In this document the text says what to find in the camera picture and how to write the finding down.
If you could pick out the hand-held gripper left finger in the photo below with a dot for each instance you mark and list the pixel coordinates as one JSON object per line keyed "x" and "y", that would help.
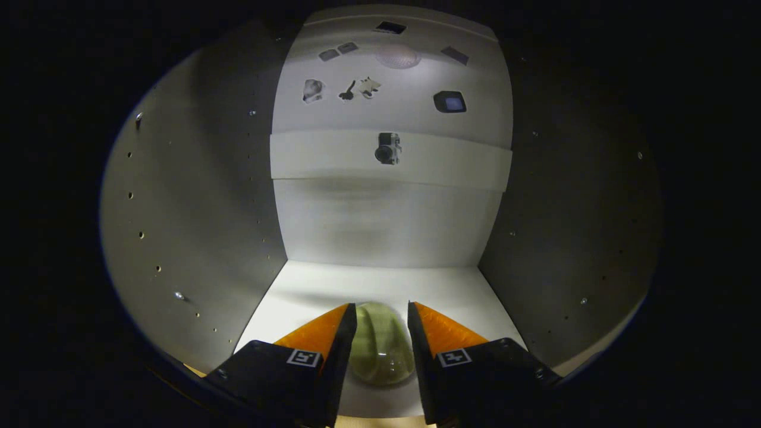
{"x": 339, "y": 362}

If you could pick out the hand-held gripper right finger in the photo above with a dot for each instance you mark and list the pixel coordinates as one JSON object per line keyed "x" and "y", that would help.
{"x": 423, "y": 362}

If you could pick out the green oval dish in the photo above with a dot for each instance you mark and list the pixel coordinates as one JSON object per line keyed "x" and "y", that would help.
{"x": 380, "y": 351}

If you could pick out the white cabinet shelf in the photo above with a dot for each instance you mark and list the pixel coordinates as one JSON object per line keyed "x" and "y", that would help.
{"x": 309, "y": 291}

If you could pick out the grey cabinet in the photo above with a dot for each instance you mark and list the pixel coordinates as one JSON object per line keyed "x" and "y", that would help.
{"x": 196, "y": 208}

